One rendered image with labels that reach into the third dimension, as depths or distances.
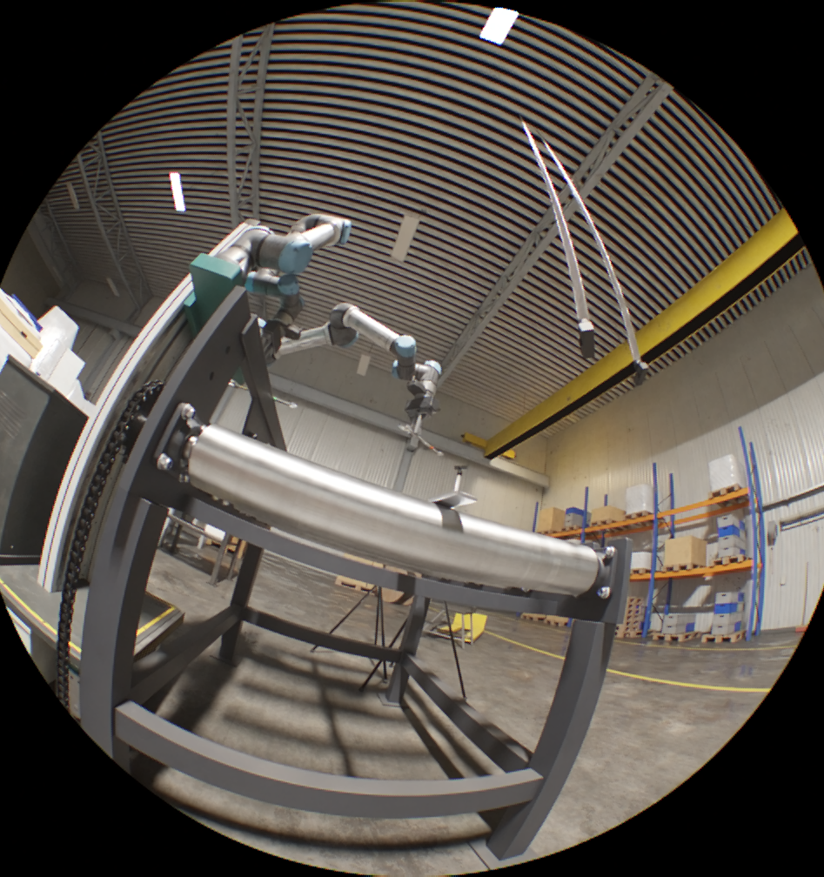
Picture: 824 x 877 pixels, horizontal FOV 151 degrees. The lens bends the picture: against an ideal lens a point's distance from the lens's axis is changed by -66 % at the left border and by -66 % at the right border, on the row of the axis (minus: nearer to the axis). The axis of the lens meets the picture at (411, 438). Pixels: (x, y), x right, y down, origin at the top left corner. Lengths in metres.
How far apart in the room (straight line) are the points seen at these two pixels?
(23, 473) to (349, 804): 1.05
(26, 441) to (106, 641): 0.60
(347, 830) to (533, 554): 0.89
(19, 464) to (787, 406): 10.56
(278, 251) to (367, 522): 0.82
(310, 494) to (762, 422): 9.71
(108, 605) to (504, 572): 0.67
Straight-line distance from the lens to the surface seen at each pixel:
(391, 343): 1.20
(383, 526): 0.47
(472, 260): 8.92
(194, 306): 1.12
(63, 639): 0.65
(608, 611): 0.76
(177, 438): 0.55
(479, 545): 0.52
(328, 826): 1.05
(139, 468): 0.53
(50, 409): 1.04
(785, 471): 9.17
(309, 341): 1.49
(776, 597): 8.78
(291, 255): 1.01
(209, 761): 0.67
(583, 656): 0.77
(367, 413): 11.67
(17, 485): 1.06
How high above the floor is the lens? 0.78
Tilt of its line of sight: 24 degrees up
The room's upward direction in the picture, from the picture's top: 16 degrees clockwise
